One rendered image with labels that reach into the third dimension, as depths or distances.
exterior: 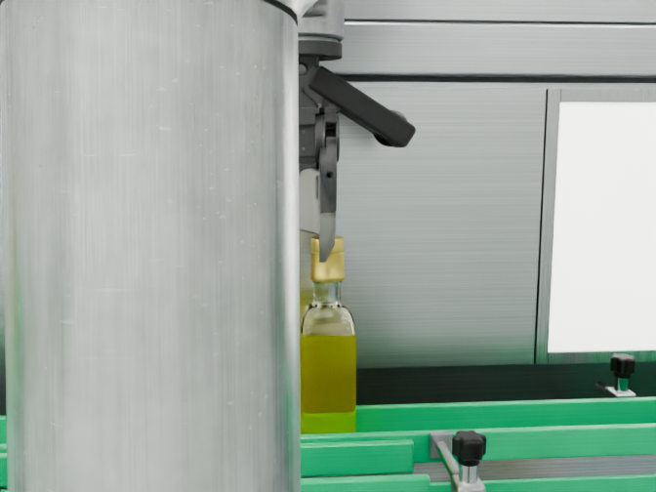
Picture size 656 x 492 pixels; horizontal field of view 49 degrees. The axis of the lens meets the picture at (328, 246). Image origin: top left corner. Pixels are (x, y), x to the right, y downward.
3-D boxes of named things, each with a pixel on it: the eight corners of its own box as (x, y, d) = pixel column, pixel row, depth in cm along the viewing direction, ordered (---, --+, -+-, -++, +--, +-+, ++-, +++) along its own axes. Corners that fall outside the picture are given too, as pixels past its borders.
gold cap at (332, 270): (343, 275, 76) (343, 234, 75) (346, 282, 72) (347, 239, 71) (309, 275, 75) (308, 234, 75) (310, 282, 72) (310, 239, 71)
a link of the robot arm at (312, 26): (340, 6, 73) (348, -11, 65) (340, 52, 74) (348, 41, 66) (266, 5, 73) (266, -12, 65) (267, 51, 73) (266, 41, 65)
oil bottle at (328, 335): (349, 481, 80) (350, 295, 77) (355, 507, 75) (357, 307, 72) (300, 483, 80) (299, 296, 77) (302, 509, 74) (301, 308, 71)
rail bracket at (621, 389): (610, 443, 91) (617, 342, 89) (637, 469, 84) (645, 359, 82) (580, 444, 91) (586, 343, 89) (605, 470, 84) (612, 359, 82)
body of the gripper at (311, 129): (257, 167, 75) (255, 49, 73) (338, 166, 76) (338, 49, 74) (255, 170, 68) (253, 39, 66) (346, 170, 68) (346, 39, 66)
